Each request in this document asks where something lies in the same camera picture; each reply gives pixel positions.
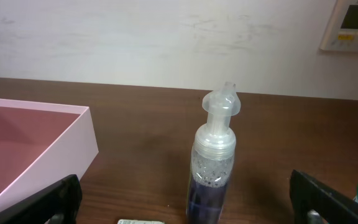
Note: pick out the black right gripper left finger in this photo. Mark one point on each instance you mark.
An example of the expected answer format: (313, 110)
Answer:
(58, 203)

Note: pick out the pink cardboard box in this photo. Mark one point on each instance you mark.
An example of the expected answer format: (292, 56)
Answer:
(41, 143)

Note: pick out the wall control panel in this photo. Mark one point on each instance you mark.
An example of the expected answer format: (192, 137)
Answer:
(341, 34)

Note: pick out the white sachet packet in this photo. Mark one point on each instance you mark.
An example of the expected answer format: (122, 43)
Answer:
(124, 221)

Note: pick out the clear foam pump bottle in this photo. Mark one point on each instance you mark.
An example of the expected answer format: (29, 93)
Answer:
(212, 157)

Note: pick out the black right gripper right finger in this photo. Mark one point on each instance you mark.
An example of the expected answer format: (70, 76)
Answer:
(313, 201)

